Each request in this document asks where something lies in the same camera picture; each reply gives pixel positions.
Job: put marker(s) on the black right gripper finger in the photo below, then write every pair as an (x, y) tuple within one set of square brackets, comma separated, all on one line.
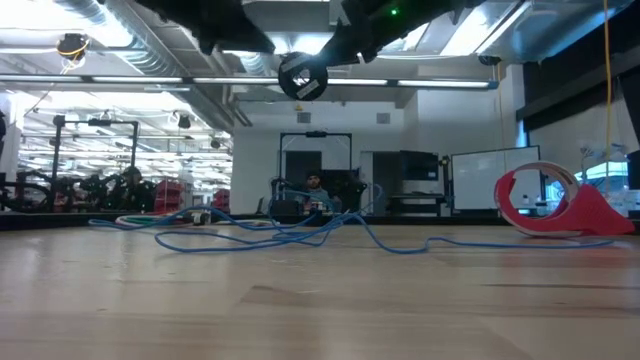
[(345, 50)]

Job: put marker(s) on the background robot rig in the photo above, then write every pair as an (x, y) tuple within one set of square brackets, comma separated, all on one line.
[(100, 192)]

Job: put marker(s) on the red tape dispenser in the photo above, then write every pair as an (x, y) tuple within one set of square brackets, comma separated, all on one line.
[(590, 215)]

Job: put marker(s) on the black cabinet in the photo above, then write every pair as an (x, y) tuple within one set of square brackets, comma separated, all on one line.
[(420, 167)]

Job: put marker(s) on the black metal table frame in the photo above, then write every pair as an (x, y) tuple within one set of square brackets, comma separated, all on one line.
[(40, 220)]

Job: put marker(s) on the red tool cabinet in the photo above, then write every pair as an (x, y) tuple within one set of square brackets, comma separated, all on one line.
[(167, 195)]

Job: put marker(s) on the person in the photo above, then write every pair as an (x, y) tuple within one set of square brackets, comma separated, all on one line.
[(132, 175), (315, 187)]

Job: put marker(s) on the white whiteboard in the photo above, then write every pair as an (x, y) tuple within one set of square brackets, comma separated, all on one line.
[(480, 175)]

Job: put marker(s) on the long light bar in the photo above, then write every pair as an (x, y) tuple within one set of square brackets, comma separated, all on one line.
[(150, 79)]

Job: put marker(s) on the black ceiling device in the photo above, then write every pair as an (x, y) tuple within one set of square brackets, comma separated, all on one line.
[(72, 45)]

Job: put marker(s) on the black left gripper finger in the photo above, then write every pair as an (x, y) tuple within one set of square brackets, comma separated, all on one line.
[(245, 42)]

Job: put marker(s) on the silver ventilation duct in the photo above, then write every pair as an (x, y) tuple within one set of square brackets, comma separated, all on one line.
[(150, 55)]

